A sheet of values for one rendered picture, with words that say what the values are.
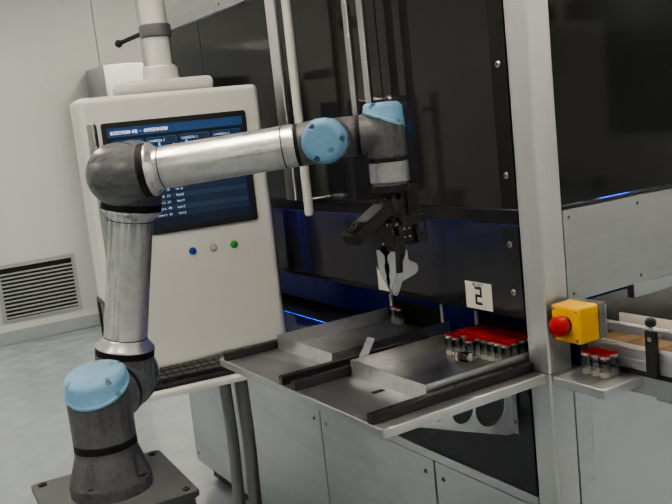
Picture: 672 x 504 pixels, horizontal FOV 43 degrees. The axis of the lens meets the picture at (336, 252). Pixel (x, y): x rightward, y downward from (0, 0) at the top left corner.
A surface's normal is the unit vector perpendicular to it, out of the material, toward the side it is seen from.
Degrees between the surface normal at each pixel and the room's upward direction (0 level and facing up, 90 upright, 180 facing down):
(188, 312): 90
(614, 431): 90
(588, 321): 90
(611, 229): 90
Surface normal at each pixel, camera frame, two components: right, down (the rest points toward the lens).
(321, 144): -0.07, 0.16
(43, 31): 0.53, 0.07
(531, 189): -0.84, 0.17
